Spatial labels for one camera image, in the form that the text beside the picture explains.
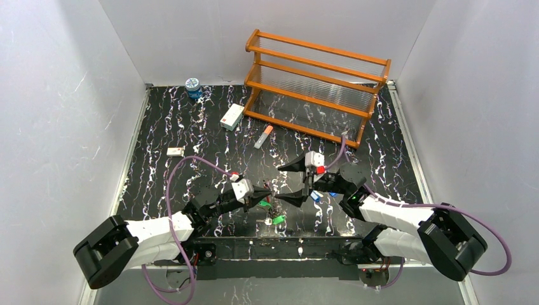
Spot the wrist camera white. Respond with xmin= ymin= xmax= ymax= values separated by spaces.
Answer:
xmin=230 ymin=172 xmax=254 ymax=204
xmin=304 ymin=151 xmax=326 ymax=175

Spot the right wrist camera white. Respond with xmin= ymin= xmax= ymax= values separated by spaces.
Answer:
xmin=304 ymin=151 xmax=326 ymax=175

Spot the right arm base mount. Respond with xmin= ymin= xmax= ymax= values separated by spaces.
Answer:
xmin=332 ymin=241 xmax=392 ymax=287

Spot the aluminium rail frame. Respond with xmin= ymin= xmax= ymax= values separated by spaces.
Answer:
xmin=114 ymin=85 xmax=424 ymax=280

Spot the blue jar with lid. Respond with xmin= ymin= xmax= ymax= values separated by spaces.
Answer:
xmin=185 ymin=78 xmax=202 ymax=100

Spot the small white card box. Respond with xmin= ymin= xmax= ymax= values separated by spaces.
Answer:
xmin=167 ymin=147 xmax=184 ymax=157

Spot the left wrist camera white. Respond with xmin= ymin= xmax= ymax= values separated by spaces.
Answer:
xmin=230 ymin=172 xmax=254 ymax=204

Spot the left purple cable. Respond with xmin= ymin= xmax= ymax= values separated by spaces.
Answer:
xmin=141 ymin=156 xmax=236 ymax=305

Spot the orange capped tube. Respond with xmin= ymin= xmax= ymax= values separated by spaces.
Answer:
xmin=254 ymin=125 xmax=273 ymax=149

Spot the white red box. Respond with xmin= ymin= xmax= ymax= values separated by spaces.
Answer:
xmin=220 ymin=104 xmax=244 ymax=131

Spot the orange wooden shelf rack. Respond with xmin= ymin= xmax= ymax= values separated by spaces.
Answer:
xmin=243 ymin=29 xmax=392 ymax=149

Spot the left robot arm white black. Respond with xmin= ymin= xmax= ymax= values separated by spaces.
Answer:
xmin=72 ymin=183 xmax=271 ymax=289

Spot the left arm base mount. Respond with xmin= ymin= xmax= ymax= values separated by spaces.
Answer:
xmin=166 ymin=243 xmax=217 ymax=266

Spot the metal key organizer ring red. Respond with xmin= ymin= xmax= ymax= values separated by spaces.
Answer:
xmin=260 ymin=180 xmax=285 ymax=225

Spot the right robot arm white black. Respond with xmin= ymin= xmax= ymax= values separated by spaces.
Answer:
xmin=276 ymin=154 xmax=488 ymax=281

